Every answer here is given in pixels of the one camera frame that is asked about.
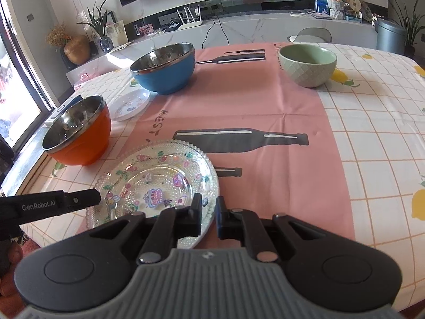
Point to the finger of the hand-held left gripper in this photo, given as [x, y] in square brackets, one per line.
[83, 200]

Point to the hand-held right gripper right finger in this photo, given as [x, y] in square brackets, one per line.
[219, 214]

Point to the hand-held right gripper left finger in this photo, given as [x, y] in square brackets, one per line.
[196, 207]

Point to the orange steel-lined bowl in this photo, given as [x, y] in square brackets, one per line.
[86, 146]

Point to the printed clear glass plate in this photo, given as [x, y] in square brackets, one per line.
[149, 179]

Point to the white floral plate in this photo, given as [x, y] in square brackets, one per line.
[129, 106]

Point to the blue steel-lined bowl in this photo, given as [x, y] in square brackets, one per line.
[166, 76]

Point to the green ceramic bowl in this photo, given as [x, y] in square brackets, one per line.
[308, 71]

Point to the blue and white box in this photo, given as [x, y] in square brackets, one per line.
[63, 111]

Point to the pink and checked tablecloth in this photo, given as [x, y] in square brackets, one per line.
[249, 106]

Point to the brown gourd vase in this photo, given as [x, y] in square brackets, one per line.
[77, 51]

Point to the blue and white vase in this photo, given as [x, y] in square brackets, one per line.
[105, 44]

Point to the dried yellow flowers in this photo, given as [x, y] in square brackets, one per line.
[58, 36]

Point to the framed drawing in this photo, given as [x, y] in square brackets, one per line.
[118, 31]

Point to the green leafy plant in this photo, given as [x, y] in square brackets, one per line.
[99, 21]

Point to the small pink photo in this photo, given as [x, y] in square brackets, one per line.
[146, 30]

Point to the white router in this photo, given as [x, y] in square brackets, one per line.
[191, 23]

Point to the white marble cabinet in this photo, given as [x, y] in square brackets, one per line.
[252, 30]

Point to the grey chair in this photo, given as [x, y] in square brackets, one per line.
[313, 35]

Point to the teddy bear in white basket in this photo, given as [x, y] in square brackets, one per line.
[335, 0]

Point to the grey trash can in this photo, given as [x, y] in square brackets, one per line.
[390, 38]

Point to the round paper fan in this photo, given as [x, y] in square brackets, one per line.
[356, 5]

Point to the tall green potted plant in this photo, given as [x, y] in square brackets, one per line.
[410, 23]

